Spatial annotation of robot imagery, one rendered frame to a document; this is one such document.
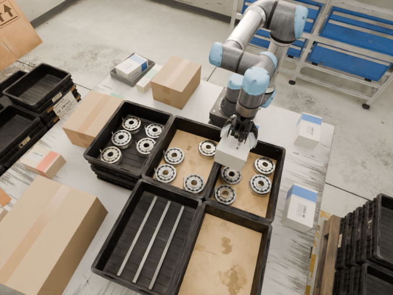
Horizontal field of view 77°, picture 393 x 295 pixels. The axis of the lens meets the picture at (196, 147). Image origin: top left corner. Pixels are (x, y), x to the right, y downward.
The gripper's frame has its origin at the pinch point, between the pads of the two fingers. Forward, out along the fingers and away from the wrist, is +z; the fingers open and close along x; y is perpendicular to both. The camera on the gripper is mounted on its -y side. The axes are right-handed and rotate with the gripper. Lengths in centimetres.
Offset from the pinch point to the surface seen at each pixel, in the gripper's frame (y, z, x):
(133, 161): 16, 28, -45
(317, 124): -57, 32, 38
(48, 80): -34, 62, -166
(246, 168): -5.9, 27.8, 8.0
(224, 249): 35.1, 27.4, 11.9
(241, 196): 9.5, 27.6, 10.7
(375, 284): 5, 73, 98
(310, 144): -44, 37, 38
